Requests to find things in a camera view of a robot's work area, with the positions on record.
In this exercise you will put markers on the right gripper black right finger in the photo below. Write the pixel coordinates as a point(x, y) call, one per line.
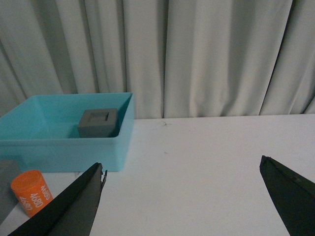
point(292, 195)

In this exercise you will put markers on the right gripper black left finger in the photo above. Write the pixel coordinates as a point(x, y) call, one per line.
point(72, 212)

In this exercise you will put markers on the orange cylinder part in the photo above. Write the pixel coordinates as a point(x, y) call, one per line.
point(32, 192)

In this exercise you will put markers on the gray block with round hole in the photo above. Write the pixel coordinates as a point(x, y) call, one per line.
point(9, 169)

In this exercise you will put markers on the gray block with square hole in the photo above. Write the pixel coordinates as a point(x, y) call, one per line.
point(99, 123)

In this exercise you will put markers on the light blue plastic box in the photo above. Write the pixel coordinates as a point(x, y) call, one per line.
point(41, 133)

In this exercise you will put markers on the pale gray curtain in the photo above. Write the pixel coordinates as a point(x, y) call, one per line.
point(180, 58)

